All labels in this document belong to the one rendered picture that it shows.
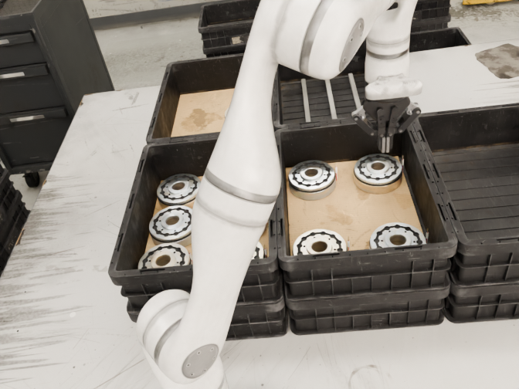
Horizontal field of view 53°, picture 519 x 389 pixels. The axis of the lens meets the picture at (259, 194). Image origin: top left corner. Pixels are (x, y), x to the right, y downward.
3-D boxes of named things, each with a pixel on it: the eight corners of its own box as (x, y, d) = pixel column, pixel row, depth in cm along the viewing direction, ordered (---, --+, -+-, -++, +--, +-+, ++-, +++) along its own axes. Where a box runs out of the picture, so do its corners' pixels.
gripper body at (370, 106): (407, 60, 94) (404, 105, 100) (359, 65, 94) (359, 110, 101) (416, 81, 88) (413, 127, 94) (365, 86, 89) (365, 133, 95)
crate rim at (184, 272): (279, 272, 90) (277, 263, 88) (110, 286, 92) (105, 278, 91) (274, 137, 120) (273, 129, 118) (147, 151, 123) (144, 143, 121)
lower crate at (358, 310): (446, 329, 101) (453, 289, 93) (290, 340, 103) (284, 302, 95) (403, 192, 131) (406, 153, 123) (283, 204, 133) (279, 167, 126)
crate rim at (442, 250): (459, 257, 87) (460, 247, 86) (279, 272, 90) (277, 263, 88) (408, 123, 117) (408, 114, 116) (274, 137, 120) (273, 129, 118)
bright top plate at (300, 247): (350, 268, 95) (349, 265, 94) (293, 272, 96) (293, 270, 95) (343, 228, 102) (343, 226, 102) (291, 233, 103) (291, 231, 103)
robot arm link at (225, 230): (235, 203, 57) (189, 167, 63) (161, 398, 65) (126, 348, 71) (292, 207, 63) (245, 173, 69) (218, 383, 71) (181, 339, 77)
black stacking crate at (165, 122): (278, 170, 126) (273, 130, 119) (158, 182, 129) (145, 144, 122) (275, 87, 156) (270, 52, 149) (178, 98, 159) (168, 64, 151)
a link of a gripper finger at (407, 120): (418, 108, 94) (393, 130, 97) (425, 113, 95) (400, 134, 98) (415, 100, 96) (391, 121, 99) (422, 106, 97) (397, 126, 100)
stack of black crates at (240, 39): (286, 72, 299) (277, -6, 270) (290, 100, 276) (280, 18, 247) (217, 82, 302) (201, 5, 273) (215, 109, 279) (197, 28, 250)
